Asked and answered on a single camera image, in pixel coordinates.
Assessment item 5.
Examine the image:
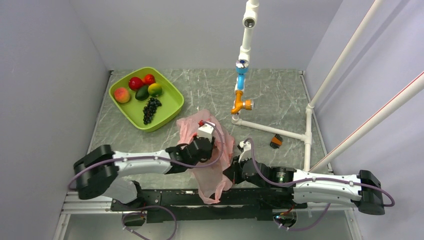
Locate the pink plastic bag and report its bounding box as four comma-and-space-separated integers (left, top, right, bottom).
176, 109, 235, 205

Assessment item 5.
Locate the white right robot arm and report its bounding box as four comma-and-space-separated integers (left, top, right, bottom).
222, 157, 385, 216

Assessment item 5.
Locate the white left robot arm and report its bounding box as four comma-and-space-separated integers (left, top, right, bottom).
70, 136, 216, 210

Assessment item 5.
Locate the dark fake grape bunch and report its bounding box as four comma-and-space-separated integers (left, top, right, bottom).
142, 97, 162, 125

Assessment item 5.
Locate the yellow green fake mango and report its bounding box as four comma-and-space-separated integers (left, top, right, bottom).
147, 83, 163, 98

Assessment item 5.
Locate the dark green fake avocado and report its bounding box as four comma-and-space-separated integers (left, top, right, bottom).
135, 85, 150, 101

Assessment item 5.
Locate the red fake tomato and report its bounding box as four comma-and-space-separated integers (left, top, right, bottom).
142, 74, 156, 86

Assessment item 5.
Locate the red fake apple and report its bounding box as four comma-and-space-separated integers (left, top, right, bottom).
128, 76, 145, 92

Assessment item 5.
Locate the fake peach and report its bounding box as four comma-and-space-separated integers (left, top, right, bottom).
113, 87, 131, 104

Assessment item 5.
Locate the green plastic tray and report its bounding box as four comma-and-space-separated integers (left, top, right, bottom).
108, 67, 184, 132

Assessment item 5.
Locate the blue and orange faucet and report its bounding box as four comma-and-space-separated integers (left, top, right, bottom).
231, 59, 254, 115

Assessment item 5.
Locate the white pole with red stripe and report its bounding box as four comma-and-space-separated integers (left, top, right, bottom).
309, 72, 424, 172

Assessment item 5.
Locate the white diagonal pole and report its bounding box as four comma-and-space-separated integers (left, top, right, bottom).
306, 0, 383, 111

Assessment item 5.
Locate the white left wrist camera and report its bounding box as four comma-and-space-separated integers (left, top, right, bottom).
196, 120, 216, 142

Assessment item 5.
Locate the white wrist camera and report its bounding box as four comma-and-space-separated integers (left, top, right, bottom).
196, 120, 216, 142
237, 139, 253, 163

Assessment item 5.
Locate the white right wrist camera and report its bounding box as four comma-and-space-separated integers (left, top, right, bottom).
237, 139, 253, 163

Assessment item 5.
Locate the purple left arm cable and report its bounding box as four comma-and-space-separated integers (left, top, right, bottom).
67, 121, 225, 191

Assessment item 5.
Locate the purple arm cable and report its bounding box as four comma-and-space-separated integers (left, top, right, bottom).
67, 121, 225, 191
243, 137, 396, 208

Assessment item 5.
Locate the orange black hose connector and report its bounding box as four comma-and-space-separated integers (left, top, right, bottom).
269, 134, 283, 149

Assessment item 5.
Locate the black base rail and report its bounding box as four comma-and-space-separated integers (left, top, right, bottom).
110, 188, 306, 223

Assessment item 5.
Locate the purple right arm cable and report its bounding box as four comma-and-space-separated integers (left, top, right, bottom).
243, 137, 396, 208

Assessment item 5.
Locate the white PVC pipe frame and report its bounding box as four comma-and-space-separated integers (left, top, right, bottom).
231, 0, 313, 172

